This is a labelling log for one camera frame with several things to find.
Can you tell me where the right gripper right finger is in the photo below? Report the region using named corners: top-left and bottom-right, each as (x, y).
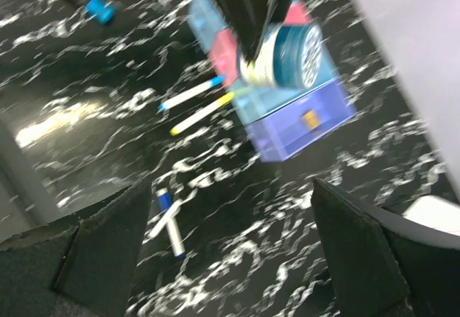
top-left (311, 179), bottom-right (459, 316)

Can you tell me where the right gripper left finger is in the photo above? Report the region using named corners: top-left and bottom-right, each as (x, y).
top-left (1, 180), bottom-right (152, 316)

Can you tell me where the pink bin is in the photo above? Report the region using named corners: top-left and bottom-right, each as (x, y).
top-left (208, 1), bottom-right (312, 88)

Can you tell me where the teal blue bin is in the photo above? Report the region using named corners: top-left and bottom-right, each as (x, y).
top-left (228, 45), bottom-right (339, 125)

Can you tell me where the yellow eraser block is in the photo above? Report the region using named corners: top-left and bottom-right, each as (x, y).
top-left (302, 110), bottom-right (321, 130)

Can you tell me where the purple bin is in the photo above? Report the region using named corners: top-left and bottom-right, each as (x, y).
top-left (245, 78), bottom-right (356, 162)

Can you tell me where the light blue bin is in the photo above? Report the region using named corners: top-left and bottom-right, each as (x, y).
top-left (187, 0), bottom-right (232, 55)

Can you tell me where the white board with writing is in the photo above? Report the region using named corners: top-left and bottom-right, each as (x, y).
top-left (402, 195), bottom-right (460, 236)

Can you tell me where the blue capped white marker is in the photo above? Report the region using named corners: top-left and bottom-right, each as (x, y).
top-left (158, 75), bottom-right (224, 111)

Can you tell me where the dark blue capped marker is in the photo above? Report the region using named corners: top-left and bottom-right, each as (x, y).
top-left (156, 188), bottom-right (185, 259)

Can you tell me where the white marker pen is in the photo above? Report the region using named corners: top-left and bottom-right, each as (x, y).
top-left (147, 202), bottom-right (181, 239)

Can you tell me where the yellow capped white marker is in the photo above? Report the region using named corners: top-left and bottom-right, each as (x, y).
top-left (170, 92), bottom-right (234, 136)

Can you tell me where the blue sharpener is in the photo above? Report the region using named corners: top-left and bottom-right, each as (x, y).
top-left (85, 0), bottom-right (116, 24)

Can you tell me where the black marble mat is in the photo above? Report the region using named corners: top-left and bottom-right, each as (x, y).
top-left (1, 0), bottom-right (456, 316)

